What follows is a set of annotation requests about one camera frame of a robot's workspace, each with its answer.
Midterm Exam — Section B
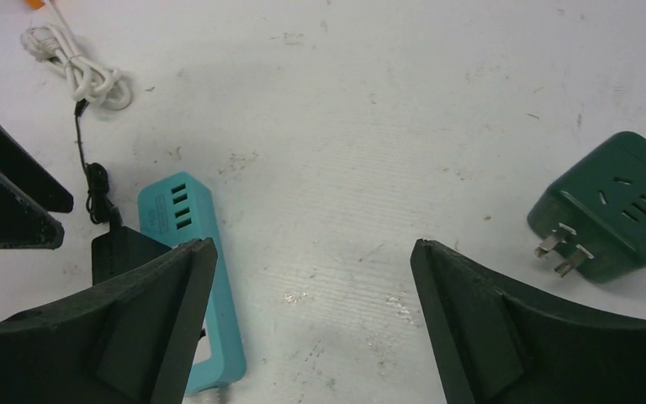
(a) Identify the black power adapter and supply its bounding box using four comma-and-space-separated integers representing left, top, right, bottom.
74, 99, 171, 284

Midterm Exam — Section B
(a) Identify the teal power strip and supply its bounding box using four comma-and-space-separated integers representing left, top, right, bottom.
137, 172, 246, 403

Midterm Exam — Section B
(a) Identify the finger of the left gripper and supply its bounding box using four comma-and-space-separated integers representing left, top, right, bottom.
0, 125, 74, 213
0, 172, 64, 249

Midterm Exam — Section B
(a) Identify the white orange strip cord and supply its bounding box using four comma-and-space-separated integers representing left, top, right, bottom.
20, 0, 134, 111

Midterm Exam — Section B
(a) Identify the green cube plug adapter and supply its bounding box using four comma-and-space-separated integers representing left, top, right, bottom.
527, 131, 646, 283

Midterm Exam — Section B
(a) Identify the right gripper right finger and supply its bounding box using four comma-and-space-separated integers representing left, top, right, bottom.
410, 239, 646, 403

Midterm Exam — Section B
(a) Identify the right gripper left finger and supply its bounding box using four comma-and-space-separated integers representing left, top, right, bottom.
0, 239, 218, 403

